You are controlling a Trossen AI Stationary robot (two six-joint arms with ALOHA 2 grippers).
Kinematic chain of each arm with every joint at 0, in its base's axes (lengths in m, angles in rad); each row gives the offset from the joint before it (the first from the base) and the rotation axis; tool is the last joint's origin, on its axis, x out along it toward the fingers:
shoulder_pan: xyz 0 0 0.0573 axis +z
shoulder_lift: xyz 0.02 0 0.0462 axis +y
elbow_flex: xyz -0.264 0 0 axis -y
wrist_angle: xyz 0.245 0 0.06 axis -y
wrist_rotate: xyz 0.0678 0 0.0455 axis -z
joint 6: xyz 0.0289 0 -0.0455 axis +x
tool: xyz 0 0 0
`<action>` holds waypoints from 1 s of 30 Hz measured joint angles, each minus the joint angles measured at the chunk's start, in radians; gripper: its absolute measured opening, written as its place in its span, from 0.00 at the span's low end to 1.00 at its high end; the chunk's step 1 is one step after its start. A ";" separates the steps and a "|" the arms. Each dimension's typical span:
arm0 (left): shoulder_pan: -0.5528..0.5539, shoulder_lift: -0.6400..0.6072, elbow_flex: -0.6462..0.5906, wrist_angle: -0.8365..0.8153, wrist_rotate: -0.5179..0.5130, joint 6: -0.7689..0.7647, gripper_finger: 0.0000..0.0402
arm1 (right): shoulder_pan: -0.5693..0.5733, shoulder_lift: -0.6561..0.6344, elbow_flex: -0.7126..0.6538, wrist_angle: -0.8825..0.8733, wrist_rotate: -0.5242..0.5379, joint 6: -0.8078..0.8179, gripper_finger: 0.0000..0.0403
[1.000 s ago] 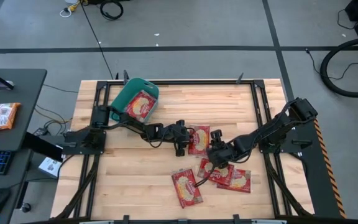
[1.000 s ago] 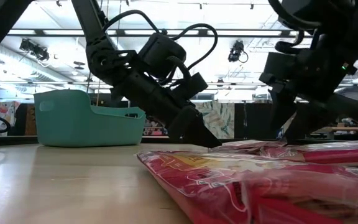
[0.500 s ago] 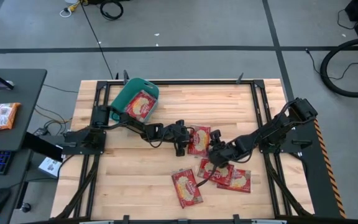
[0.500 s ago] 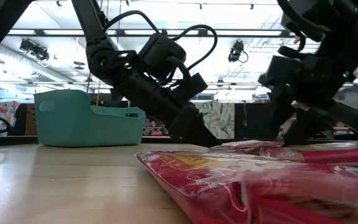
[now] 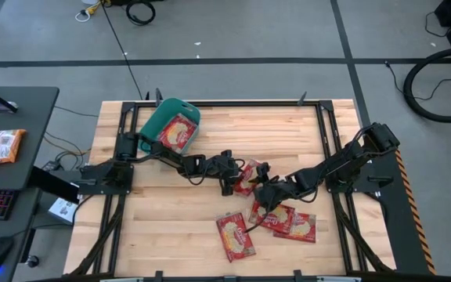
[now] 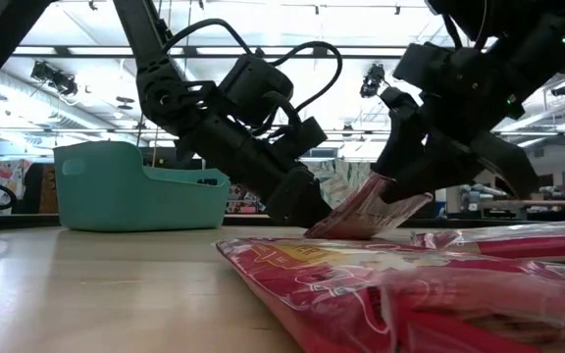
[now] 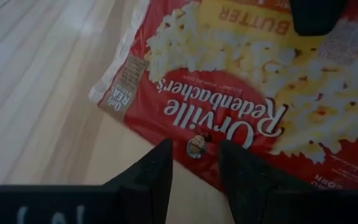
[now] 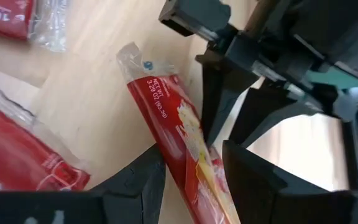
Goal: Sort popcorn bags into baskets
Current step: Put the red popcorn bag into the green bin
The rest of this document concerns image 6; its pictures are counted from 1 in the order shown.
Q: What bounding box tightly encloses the black aluminium table frame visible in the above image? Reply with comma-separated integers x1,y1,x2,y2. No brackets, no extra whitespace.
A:
0,211,565,231

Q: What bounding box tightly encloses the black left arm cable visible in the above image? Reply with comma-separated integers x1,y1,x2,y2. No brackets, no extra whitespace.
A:
162,18,257,59

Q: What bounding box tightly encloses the black overhead camera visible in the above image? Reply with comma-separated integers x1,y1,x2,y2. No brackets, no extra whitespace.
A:
359,62,386,99

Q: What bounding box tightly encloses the floral cloth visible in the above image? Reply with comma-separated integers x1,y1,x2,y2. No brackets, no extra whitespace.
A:
0,158,32,213

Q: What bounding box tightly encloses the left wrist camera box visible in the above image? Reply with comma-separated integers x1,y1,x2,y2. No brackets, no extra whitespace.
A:
272,116,329,159

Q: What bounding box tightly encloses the marble pattern panel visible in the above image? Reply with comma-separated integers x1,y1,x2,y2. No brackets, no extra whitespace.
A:
306,159,377,210

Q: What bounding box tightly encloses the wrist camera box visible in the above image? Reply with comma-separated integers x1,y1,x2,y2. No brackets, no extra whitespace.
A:
272,116,329,159
392,42,460,94

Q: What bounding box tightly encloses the patterned fabric panel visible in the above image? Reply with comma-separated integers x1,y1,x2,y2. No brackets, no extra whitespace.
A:
226,183,269,216

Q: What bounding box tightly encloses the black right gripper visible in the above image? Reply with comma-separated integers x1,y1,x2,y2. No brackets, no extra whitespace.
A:
378,33,558,203

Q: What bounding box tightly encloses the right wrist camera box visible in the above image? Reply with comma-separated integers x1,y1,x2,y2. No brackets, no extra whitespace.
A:
392,42,460,94

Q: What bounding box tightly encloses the teal plastic basket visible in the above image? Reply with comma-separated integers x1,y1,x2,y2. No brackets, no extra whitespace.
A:
52,140,232,232

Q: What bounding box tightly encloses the black ceiling-mounted device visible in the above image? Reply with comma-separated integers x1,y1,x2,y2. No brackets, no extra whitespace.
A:
29,60,79,98

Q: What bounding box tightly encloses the red popcorn bag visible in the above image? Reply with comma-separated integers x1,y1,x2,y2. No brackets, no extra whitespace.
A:
304,172,435,241
215,236,565,353
411,219,565,269

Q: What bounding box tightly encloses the black left camera cable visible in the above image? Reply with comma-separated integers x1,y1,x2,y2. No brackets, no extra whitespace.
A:
267,41,343,115

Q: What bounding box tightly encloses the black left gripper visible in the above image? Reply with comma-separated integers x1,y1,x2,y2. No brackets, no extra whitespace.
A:
179,52,334,230

